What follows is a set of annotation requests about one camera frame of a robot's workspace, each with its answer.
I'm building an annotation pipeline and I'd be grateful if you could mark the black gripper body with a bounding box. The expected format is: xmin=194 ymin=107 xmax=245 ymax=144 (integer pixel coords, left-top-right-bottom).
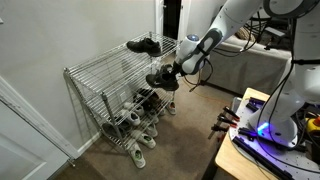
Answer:
xmin=160 ymin=64 xmax=181 ymax=76

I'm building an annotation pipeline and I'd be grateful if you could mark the black shoe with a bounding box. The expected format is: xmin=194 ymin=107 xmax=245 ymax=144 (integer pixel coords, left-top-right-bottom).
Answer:
xmin=126 ymin=38 xmax=162 ymax=57
xmin=146 ymin=72 xmax=179 ymax=91

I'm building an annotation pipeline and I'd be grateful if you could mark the dark brown shoe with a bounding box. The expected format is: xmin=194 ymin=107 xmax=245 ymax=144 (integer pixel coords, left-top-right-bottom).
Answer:
xmin=136 ymin=88 xmax=162 ymax=111

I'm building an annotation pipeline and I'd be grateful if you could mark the white red sneaker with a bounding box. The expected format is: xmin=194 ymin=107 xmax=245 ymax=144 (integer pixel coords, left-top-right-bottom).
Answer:
xmin=166 ymin=101 xmax=176 ymax=115

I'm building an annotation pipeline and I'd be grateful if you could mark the black orange bar clamp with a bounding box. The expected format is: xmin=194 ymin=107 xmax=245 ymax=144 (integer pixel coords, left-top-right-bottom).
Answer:
xmin=223 ymin=106 xmax=240 ymax=122

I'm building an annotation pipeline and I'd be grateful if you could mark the white sneaker lower shelf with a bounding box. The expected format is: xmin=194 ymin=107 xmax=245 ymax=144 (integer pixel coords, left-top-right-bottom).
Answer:
xmin=120 ymin=109 xmax=141 ymax=126

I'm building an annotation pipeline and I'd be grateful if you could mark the grey couch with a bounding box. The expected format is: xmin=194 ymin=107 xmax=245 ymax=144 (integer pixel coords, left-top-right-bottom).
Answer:
xmin=201 ymin=36 xmax=291 ymax=94

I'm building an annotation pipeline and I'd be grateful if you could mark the white green sneaker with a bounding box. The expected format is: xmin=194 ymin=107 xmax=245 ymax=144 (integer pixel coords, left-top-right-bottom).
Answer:
xmin=129 ymin=143 xmax=146 ymax=169

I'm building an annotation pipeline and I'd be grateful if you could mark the wooden table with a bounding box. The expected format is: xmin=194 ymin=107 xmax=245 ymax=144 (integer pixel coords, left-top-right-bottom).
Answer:
xmin=214 ymin=87 xmax=288 ymax=180

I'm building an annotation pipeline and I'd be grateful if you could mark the white door right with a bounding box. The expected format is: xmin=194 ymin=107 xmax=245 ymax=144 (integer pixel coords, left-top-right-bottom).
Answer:
xmin=0 ymin=75 xmax=82 ymax=180

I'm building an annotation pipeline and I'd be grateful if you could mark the orange extension cable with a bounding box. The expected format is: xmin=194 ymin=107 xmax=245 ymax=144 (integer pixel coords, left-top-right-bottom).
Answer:
xmin=181 ymin=78 xmax=234 ymax=105

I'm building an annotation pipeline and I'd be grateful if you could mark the chrome wire shoe rack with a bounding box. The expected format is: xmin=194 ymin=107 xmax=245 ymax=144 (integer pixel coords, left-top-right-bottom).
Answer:
xmin=64 ymin=32 xmax=179 ymax=150

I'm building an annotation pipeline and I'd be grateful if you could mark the round grey robot base plate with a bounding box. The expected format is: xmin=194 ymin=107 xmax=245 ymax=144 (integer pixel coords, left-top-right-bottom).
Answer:
xmin=229 ymin=100 xmax=320 ymax=180

